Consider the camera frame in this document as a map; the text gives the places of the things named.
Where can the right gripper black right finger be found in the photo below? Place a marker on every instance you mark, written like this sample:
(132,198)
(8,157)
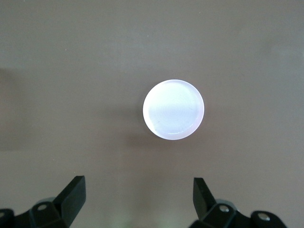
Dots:
(206,206)

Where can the pink round plate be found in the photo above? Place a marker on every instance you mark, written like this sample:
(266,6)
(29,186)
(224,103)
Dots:
(173,110)

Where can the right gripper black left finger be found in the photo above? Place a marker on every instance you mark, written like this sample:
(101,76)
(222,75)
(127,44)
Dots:
(69,204)

